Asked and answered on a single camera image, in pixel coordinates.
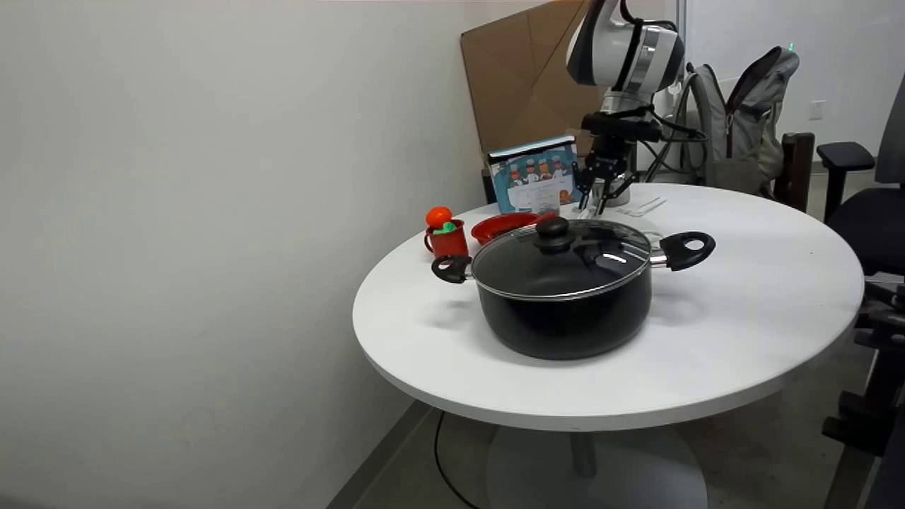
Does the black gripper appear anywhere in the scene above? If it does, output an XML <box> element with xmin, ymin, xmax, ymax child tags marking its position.
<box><xmin>576</xmin><ymin>107</ymin><xmax>662</xmax><ymax>210</ymax></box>

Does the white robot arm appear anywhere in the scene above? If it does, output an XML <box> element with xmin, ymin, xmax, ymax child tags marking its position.
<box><xmin>566</xmin><ymin>0</ymin><xmax>685</xmax><ymax>215</ymax></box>

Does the white flat cloth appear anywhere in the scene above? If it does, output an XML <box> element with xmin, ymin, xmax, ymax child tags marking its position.
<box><xmin>604</xmin><ymin>191</ymin><xmax>662</xmax><ymax>218</ymax></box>

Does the blue picture box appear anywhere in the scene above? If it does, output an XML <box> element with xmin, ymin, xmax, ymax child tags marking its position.
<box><xmin>485</xmin><ymin>136</ymin><xmax>579</xmax><ymax>213</ymax></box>

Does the brown cardboard sheet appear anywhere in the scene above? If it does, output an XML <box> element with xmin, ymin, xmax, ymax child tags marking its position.
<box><xmin>458</xmin><ymin>0</ymin><xmax>600</xmax><ymax>169</ymax></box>

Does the grey backpack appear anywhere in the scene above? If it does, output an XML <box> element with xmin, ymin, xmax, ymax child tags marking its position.
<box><xmin>642</xmin><ymin>44</ymin><xmax>801</xmax><ymax>196</ymax></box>

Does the glass pot lid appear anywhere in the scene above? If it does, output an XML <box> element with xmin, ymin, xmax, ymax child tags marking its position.
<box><xmin>471</xmin><ymin>218</ymin><xmax>649</xmax><ymax>302</ymax></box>

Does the red bowl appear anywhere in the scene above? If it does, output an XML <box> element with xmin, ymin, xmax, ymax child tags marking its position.
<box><xmin>471</xmin><ymin>213</ymin><xmax>533</xmax><ymax>242</ymax></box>

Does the black cooking pot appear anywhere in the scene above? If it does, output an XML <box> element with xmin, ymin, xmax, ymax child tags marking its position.
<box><xmin>432</xmin><ymin>232</ymin><xmax>714</xmax><ymax>360</ymax></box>

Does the orange toy fruit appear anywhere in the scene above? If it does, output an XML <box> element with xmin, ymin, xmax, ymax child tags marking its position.
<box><xmin>424</xmin><ymin>205</ymin><xmax>453</xmax><ymax>230</ymax></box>

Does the red mug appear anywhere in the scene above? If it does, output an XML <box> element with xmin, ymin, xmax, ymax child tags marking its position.
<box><xmin>424</xmin><ymin>221</ymin><xmax>468</xmax><ymax>256</ymax></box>

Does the black office chair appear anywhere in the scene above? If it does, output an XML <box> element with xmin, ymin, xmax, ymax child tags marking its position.
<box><xmin>818</xmin><ymin>78</ymin><xmax>905</xmax><ymax>509</ymax></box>

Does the white round table base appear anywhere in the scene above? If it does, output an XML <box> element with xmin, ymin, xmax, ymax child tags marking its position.
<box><xmin>485</xmin><ymin>430</ymin><xmax>706</xmax><ymax>509</ymax></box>

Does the black floor cable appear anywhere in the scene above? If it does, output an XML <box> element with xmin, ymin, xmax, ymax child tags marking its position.
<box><xmin>432</xmin><ymin>409</ymin><xmax>482</xmax><ymax>509</ymax></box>

